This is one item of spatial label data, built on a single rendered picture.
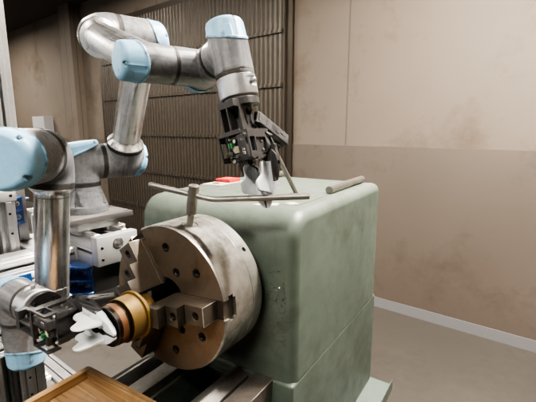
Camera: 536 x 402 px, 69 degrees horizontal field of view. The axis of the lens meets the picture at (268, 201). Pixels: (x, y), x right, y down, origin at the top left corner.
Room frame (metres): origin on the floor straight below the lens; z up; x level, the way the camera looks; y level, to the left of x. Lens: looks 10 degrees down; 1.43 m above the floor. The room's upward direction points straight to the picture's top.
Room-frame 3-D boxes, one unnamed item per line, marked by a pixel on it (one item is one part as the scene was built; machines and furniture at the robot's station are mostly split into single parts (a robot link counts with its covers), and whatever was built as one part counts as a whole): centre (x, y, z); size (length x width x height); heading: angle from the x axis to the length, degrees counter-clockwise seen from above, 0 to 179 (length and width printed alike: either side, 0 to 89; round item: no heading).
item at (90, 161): (1.27, 0.61, 1.33); 0.13 x 0.12 x 0.14; 127
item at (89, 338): (0.62, 0.31, 1.07); 0.09 x 0.06 x 0.03; 56
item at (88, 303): (0.66, 0.33, 1.10); 0.09 x 0.02 x 0.05; 56
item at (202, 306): (0.70, 0.15, 1.09); 0.12 x 0.11 x 0.05; 58
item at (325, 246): (1.16, -0.01, 1.06); 0.59 x 0.48 x 0.39; 148
